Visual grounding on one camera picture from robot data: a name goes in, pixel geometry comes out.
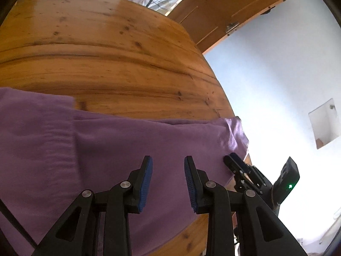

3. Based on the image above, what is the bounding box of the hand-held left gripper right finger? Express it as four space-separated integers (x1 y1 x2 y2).
184 155 308 256

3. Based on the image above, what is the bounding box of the wooden door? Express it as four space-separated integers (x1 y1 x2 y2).
168 0 300 55

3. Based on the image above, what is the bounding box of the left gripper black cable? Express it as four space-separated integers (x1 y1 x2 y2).
0 199 38 248

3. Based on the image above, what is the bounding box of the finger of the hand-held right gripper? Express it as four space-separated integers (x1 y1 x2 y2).
223 153 267 193

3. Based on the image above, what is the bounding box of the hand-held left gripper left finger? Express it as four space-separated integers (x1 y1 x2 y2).
32 155 153 256

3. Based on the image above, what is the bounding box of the purple fleece garment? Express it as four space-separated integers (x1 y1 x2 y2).
0 87 249 256

